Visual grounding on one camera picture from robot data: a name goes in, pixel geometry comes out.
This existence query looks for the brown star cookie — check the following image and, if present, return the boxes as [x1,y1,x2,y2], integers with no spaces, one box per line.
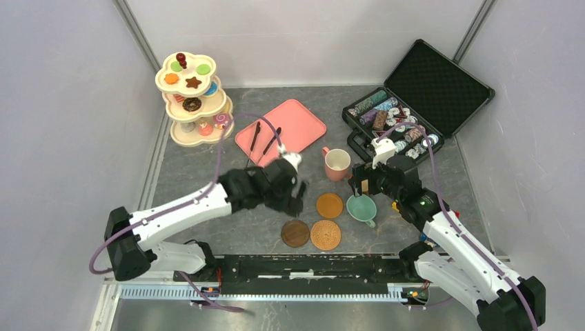
[186,76,202,89]

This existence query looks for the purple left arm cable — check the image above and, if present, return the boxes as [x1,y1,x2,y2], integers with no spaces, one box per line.
[88,112,284,314]

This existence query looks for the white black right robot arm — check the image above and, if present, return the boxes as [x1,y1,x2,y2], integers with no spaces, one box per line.
[348,156,546,330]

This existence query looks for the pink swirl cake toy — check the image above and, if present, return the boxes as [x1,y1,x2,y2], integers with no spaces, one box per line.
[213,113,231,130]

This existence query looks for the cream three-tier dessert stand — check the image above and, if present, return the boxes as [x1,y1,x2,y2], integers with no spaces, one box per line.
[155,52,234,148]

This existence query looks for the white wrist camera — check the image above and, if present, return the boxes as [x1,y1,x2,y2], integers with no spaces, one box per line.
[278,144,302,172]
[371,138,396,169]

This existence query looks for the chocolate donut toy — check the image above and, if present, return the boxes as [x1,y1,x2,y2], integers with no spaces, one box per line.
[182,97,202,112]

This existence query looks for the black metal food tongs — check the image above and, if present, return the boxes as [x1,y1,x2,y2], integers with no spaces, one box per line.
[246,121,283,168]

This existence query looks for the small pink cupcake toy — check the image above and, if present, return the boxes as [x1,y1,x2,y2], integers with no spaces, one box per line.
[198,121,214,137]

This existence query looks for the woven tan round coaster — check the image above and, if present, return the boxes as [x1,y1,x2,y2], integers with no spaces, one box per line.
[310,220,341,251]

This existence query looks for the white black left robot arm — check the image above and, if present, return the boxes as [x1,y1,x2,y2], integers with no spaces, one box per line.
[104,153,307,281]

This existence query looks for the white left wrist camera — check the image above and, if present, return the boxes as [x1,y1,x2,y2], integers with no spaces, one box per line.
[278,144,302,172]

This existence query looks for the orange flower cookie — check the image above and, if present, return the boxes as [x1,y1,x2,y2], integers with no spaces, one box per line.
[164,73,180,85]

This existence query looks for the pink slice cake toy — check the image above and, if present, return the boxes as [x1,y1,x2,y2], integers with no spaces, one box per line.
[173,94,186,103]

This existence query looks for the blue donut toy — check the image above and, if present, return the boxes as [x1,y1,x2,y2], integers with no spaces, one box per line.
[202,81,219,97]

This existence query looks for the black poker chip case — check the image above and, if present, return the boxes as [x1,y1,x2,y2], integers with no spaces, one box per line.
[341,39,495,162]

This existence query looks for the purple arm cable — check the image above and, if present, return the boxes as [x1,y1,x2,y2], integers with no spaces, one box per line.
[375,122,540,331]
[88,112,284,314]

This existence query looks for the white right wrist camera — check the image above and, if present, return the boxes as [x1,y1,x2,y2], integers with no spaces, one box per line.
[371,138,396,169]

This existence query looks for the dark brown round coaster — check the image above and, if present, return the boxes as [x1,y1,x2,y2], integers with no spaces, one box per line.
[281,220,310,248]

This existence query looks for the green round cookie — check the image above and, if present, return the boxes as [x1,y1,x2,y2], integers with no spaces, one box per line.
[196,64,212,75]
[170,61,183,72]

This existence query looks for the white cupcake toy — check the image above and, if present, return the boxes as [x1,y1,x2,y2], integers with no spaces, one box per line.
[180,122,195,132]

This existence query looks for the orange round coaster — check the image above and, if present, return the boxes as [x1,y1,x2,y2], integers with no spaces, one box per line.
[316,193,344,219]

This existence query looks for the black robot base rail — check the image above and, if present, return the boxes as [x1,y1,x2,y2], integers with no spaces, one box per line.
[173,254,430,306]

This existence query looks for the pink mug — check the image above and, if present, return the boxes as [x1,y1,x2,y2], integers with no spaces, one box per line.
[321,147,351,181]

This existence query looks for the teal green cup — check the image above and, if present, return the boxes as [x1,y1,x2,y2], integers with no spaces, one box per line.
[346,195,377,228]

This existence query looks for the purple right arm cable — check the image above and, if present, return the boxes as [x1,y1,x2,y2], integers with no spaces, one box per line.
[375,122,540,331]

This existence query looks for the pink serving tray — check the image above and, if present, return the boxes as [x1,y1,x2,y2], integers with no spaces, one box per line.
[235,99,326,167]

